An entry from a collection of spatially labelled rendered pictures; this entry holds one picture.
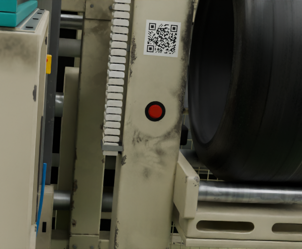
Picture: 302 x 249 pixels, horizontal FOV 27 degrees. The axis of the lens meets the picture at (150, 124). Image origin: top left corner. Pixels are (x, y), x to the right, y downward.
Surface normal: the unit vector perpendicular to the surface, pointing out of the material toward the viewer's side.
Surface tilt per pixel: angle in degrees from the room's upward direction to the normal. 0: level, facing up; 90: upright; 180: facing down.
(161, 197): 90
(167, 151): 90
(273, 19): 69
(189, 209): 90
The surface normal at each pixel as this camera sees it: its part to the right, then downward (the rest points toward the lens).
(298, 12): 0.17, -0.22
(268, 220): 0.14, 0.21
